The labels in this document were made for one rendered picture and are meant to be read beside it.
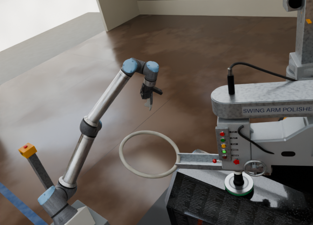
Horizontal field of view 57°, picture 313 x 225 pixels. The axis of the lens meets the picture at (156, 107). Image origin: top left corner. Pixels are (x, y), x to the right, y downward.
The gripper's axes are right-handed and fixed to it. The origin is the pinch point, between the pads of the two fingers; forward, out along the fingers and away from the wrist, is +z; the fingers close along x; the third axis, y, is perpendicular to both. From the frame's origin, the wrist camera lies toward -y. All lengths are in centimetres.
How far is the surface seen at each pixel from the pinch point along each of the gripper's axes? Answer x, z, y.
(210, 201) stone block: 59, 55, -46
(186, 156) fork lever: 33, 28, -27
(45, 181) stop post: -37, 130, 84
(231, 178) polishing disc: 54, 35, -60
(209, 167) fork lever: 51, 20, -37
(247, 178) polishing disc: 59, 30, -70
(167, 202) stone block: 39, 80, -20
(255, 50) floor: -286, 104, -328
